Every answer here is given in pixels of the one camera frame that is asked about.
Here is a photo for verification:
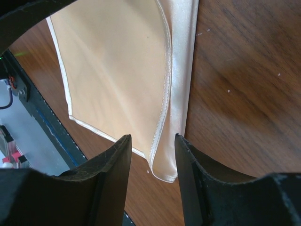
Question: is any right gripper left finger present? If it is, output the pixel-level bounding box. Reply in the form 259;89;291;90
0;135;132;226

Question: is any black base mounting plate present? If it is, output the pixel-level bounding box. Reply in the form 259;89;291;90
0;49;137;226

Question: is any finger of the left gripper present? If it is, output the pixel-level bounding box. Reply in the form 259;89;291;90
0;0;75;54

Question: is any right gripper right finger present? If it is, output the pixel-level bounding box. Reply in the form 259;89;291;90
174;134;301;226

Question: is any beige cloth napkin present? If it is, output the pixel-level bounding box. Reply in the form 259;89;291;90
47;0;198;183

